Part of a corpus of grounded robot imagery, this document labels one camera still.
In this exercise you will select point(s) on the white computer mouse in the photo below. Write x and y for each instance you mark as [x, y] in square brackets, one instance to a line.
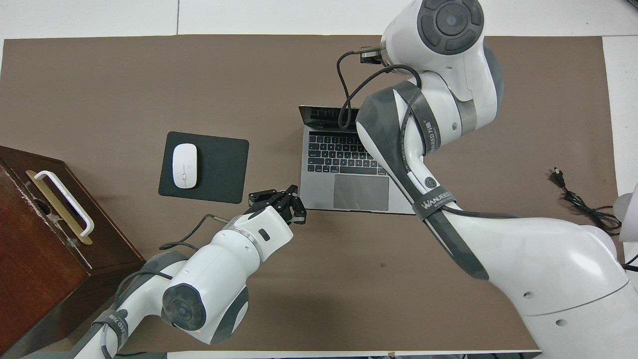
[185, 164]

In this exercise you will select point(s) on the black mouse pad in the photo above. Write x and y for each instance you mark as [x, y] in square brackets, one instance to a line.
[222, 169]

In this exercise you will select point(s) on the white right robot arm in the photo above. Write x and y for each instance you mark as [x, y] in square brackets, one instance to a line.
[548, 259]

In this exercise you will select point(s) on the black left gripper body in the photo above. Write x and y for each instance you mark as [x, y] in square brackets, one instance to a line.
[284, 199]

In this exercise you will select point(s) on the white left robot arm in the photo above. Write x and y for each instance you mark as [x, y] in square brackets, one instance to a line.
[219, 264]

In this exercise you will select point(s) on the white rounded object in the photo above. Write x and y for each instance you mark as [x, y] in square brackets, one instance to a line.
[625, 209]

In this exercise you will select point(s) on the dark wooden box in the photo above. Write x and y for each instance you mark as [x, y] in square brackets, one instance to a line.
[35, 269]

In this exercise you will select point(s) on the white round lamp base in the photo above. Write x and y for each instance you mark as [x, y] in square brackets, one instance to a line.
[610, 239]

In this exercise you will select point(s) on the silver grey laptop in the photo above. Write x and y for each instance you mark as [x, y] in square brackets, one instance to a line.
[319, 189]

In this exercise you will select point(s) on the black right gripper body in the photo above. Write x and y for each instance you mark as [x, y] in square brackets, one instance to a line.
[371, 57]

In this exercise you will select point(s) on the brown table mat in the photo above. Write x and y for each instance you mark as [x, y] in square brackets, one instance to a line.
[149, 80]

